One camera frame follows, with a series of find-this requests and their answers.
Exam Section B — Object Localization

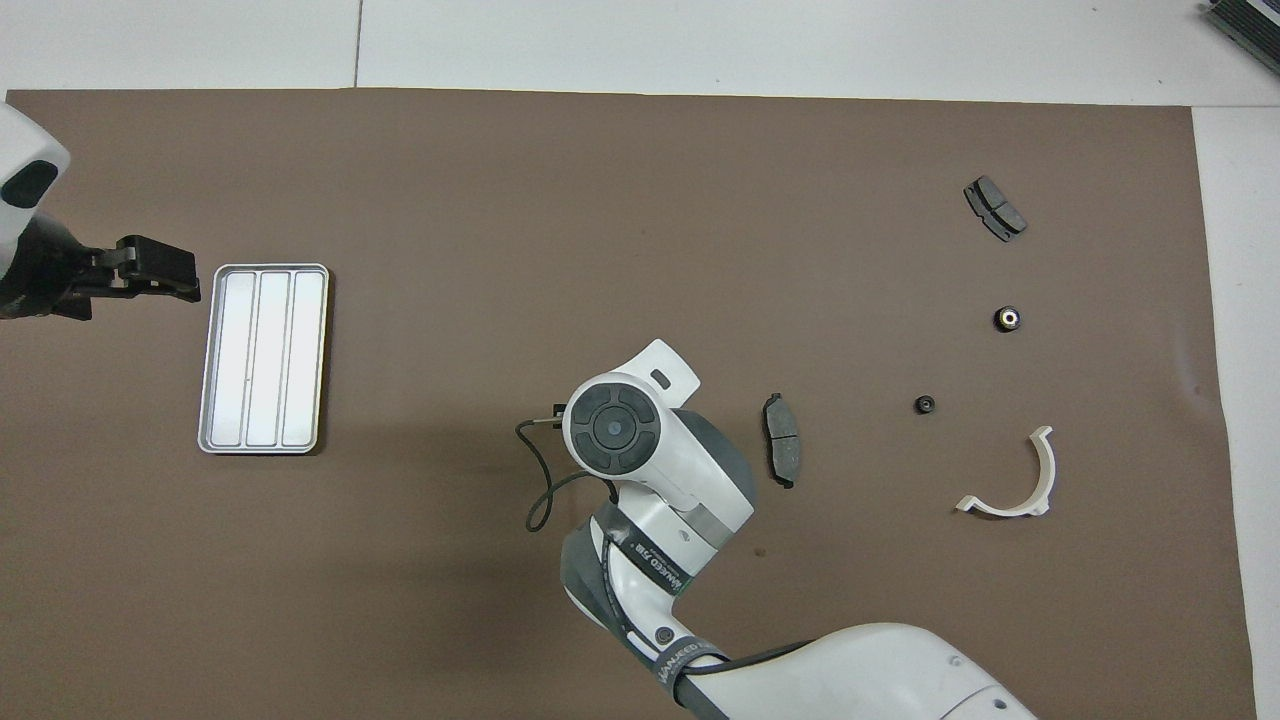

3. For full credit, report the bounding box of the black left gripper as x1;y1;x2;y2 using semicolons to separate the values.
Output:
0;215;202;321

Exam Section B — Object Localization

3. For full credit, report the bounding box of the silver metal tray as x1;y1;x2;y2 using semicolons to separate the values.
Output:
197;263;331;456

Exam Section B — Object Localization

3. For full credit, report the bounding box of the brown table mat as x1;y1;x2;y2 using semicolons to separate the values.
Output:
0;88;1259;720

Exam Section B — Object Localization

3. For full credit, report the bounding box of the long grey brake pad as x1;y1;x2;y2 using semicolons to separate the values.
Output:
762;392;804;490

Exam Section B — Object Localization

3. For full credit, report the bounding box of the short grooved grey brake pad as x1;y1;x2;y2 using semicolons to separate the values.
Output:
963;175;1029;243

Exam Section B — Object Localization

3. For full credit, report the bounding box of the dark ribbed object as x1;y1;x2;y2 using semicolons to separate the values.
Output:
1203;0;1280;79

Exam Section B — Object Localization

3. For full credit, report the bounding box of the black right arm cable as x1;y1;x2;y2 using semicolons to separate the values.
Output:
515;405;816;701

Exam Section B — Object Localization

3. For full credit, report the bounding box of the white curved plastic bracket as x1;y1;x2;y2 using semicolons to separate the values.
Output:
955;425;1057;519

